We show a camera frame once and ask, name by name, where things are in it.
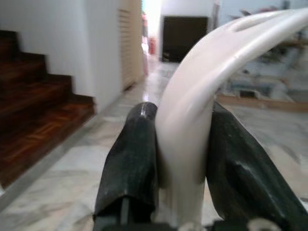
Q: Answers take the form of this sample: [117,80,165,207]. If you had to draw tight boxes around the dark low cabinet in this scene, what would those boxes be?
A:
[161,15,209,64]

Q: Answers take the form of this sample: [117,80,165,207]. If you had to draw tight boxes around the dark wooden staircase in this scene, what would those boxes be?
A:
[0,30,96,190]

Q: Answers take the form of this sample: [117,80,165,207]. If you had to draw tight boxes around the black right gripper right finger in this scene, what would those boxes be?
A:
[206,100,308,228]

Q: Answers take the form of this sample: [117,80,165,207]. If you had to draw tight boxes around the cream louvred closet door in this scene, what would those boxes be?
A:
[117,8,142,91]

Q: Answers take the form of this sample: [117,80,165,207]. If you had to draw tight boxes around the cream long-handled dustpan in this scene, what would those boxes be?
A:
[155,8,308,231]

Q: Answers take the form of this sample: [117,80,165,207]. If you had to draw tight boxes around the cluttered glass shelf unit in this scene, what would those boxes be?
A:
[216,9,308,113]

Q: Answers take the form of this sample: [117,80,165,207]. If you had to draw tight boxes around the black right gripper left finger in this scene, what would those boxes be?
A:
[94,102,159,217]

